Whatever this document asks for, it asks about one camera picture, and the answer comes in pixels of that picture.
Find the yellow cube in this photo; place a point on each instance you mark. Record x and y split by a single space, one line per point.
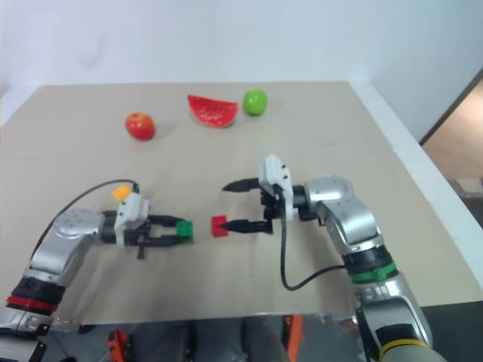
120 193

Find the green cube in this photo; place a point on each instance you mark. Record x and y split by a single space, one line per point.
185 229

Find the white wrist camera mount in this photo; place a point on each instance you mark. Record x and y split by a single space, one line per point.
277 173
130 211

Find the red watermelon slice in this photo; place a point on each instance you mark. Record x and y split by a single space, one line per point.
212 111

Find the red cube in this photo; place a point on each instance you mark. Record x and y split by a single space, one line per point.
217 227

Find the red apple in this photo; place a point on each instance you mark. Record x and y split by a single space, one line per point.
140 126

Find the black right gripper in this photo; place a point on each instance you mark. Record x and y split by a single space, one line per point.
271 203

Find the orange upright bar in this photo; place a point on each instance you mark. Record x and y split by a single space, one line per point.
294 333

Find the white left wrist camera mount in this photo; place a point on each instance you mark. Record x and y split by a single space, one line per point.
130 211

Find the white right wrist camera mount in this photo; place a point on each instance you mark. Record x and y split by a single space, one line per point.
277 173

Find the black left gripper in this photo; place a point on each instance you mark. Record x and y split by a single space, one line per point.
136 237

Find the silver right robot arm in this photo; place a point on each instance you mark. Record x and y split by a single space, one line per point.
351 218

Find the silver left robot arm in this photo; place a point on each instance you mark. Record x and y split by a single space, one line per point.
64 241

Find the green apple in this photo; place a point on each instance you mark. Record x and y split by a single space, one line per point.
255 102

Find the orange and black clamp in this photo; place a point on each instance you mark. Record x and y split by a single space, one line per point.
119 343

